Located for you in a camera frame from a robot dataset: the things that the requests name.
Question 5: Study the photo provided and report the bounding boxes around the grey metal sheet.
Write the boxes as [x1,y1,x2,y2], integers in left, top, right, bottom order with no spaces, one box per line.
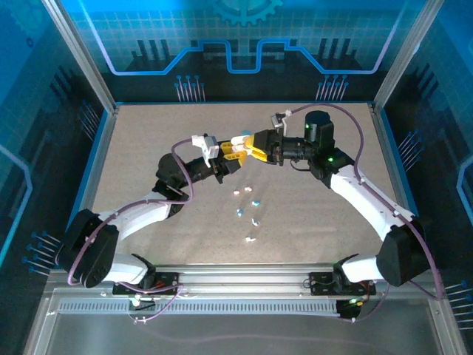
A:
[21,288,466,355]

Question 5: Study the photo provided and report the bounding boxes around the black connector box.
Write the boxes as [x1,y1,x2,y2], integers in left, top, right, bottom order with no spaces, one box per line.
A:
[336,297,362,322]

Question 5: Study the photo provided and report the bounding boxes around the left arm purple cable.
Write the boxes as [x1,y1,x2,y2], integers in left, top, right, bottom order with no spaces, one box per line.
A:
[67,139,195,325]

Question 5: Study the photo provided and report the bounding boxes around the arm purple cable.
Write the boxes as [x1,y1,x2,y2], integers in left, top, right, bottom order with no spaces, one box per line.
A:
[67,139,195,325]
[290,103,444,323]

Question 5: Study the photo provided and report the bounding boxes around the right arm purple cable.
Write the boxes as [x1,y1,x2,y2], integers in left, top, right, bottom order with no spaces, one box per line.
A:
[290,103,444,323]

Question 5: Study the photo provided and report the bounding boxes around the aluminium table side rail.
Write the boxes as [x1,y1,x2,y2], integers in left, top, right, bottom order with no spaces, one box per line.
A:
[61,105,120,269]
[368,103,443,269]

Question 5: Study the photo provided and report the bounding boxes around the aluminium frame post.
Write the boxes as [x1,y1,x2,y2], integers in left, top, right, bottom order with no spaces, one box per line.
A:
[40,0,118,114]
[372,0,446,108]

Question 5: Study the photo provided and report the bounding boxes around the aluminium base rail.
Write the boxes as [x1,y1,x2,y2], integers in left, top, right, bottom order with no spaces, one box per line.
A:
[47,263,444,293]

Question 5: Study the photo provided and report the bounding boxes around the slotted grey cable duct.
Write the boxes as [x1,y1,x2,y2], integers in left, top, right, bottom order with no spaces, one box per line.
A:
[58,300,343,316]

